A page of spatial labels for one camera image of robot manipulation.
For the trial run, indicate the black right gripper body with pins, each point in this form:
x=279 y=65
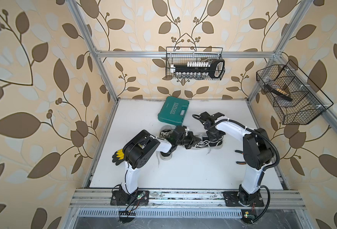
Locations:
x=213 y=135

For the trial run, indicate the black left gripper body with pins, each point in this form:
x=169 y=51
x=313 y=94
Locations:
x=186 y=140

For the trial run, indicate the black white sneaker with laces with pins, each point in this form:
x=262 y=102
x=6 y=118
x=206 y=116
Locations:
x=165 y=133

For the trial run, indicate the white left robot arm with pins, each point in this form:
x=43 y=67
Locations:
x=137 y=152

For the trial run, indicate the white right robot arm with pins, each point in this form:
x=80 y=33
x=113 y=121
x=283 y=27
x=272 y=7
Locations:
x=259 y=154

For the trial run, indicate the green plastic tool case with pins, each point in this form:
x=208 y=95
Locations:
x=173 y=111

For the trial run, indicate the black socket bit holder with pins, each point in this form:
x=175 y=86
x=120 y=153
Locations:
x=211 y=70

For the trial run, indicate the orange black pliers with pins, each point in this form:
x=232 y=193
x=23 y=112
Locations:
x=243 y=162

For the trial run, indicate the yellow black work glove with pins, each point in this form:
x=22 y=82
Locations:
x=118 y=157

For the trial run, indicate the brush in right basket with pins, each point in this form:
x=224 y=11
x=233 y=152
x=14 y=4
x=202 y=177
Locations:
x=277 y=94

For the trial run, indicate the back wire basket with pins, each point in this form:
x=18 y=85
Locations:
x=182 y=55

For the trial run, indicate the wire basket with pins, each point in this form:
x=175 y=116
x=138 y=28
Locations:
x=182 y=55
x=309 y=100

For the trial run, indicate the right wire basket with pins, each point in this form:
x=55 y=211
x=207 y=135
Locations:
x=309 y=100

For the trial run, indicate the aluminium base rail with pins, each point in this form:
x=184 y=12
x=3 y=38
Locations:
x=180 y=203

